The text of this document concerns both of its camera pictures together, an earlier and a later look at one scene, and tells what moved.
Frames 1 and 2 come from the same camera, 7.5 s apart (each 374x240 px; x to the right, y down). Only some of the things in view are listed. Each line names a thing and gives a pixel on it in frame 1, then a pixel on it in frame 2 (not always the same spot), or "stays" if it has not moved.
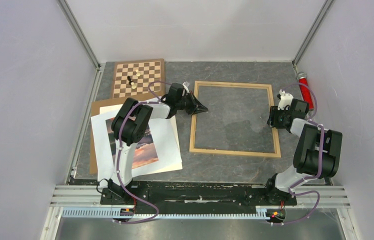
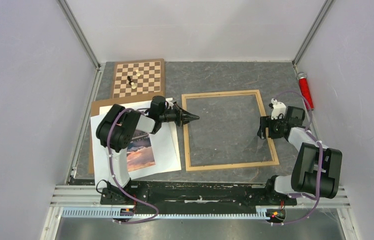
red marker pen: (302, 78) stays
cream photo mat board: (164, 134) stays
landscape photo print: (145, 152) stays
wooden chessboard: (139, 79) stays
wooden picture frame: (277, 153) to (186, 137)
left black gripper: (199, 108) to (183, 117)
